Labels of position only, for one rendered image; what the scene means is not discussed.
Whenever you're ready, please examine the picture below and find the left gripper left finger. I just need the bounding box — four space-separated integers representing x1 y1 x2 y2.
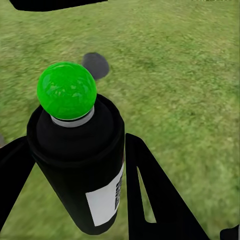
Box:
0 135 36 231

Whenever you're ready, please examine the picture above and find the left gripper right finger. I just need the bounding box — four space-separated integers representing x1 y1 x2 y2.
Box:
124 133 210 240

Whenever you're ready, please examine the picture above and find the pesticide atomizer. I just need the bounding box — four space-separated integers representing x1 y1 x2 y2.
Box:
27 52 126 236

